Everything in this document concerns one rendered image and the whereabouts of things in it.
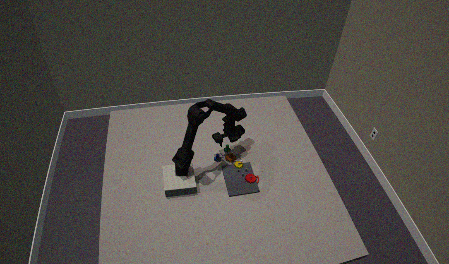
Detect red gear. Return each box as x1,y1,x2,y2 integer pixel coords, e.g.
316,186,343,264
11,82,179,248
245,174,257,183

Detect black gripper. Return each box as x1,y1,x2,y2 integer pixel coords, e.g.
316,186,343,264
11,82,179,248
212,124,245,147

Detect orange gear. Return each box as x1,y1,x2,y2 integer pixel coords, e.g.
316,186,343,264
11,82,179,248
225,153,236,162

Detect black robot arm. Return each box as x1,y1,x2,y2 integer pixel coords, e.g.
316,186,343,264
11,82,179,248
172,99,247,176

